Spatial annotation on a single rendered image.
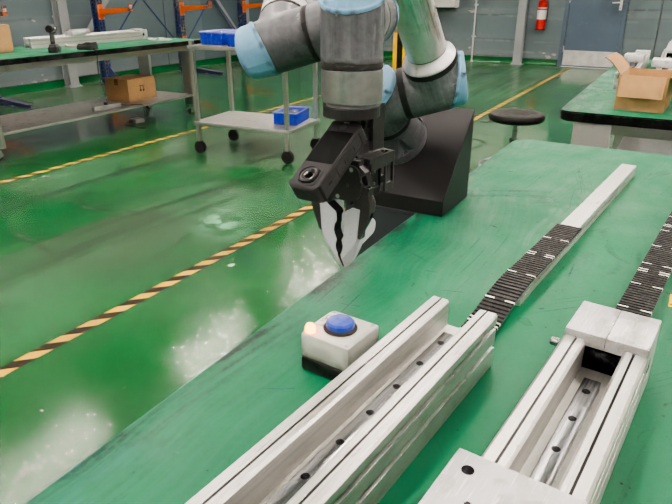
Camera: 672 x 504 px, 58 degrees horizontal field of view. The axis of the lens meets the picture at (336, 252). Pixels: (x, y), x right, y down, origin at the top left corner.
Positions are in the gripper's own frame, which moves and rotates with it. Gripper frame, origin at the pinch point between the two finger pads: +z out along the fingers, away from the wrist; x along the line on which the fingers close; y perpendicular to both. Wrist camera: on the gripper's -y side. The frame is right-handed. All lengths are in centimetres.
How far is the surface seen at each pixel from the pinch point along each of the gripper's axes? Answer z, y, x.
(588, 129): 26, 230, 22
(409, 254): 16.7, 40.5, 10.8
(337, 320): 9.2, -0.6, 0.2
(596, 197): 14, 91, -13
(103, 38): 15, 333, 514
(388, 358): 8.7, -5.4, -10.8
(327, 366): 14.5, -4.1, -0.6
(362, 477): 10.3, -22.6, -18.0
